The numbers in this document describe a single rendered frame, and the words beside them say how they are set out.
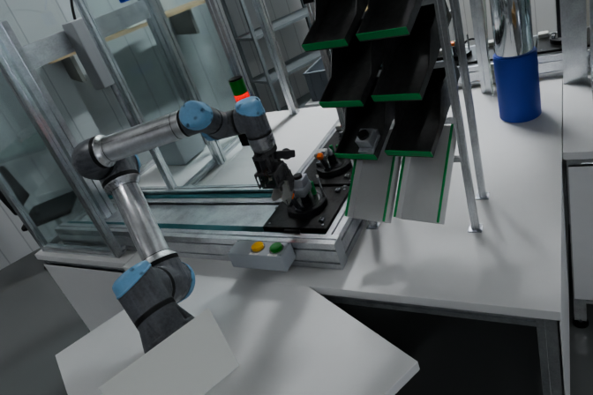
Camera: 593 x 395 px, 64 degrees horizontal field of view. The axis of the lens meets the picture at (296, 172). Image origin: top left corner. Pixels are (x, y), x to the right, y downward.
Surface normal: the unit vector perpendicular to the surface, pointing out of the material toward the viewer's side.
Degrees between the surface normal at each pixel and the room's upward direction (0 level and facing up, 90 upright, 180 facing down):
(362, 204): 45
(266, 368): 0
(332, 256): 90
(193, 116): 55
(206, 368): 90
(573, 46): 90
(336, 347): 0
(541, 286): 0
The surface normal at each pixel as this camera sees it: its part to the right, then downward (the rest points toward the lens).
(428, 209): -0.61, -0.22
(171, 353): 0.58, 0.21
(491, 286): -0.30, -0.85
